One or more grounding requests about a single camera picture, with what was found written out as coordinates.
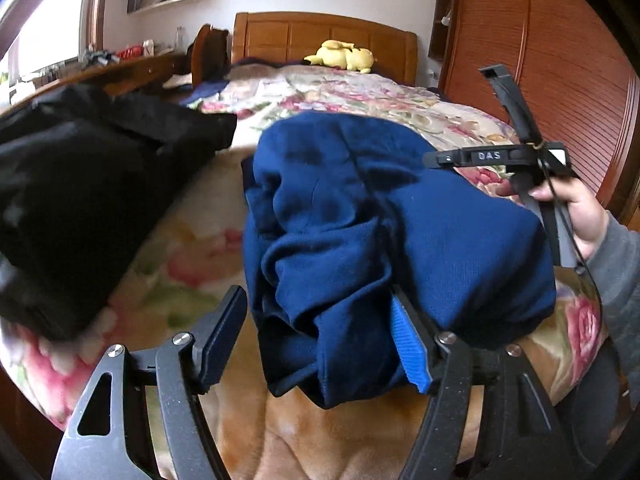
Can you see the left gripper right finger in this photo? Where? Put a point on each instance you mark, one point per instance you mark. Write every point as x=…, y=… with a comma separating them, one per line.
x=520, y=435

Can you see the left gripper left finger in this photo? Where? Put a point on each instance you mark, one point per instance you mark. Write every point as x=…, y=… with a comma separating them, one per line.
x=108, y=435

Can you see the navy blue garment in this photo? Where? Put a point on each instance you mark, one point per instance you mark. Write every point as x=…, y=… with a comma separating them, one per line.
x=343, y=217

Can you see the grey sleeved right forearm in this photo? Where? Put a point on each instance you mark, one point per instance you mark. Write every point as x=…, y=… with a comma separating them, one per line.
x=615, y=269

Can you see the right hand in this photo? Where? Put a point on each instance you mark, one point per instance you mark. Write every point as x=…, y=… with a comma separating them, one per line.
x=589, y=219

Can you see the wooden wardrobe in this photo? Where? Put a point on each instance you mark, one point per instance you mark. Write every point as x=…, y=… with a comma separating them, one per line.
x=575, y=77

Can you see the black garment pile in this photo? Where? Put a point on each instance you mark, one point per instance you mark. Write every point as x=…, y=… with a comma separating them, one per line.
x=85, y=178

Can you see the yellow plush toy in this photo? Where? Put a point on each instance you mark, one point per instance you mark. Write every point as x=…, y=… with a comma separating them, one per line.
x=342, y=55

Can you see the wooden headboard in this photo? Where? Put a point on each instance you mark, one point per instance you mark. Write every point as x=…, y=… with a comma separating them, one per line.
x=282, y=37

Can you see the navy bed sheet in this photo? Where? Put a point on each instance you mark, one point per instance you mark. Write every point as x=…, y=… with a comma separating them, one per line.
x=204, y=90

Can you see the long wooden desk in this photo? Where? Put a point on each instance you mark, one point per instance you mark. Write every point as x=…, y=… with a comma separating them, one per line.
x=144, y=75

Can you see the wooden chair with dark bag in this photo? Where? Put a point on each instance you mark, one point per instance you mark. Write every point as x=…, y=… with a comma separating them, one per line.
x=208, y=55

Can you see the red container on desk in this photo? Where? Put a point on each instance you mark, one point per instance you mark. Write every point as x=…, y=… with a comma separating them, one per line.
x=129, y=53

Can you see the window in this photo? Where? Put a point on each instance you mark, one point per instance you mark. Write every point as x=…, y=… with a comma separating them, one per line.
x=50, y=35

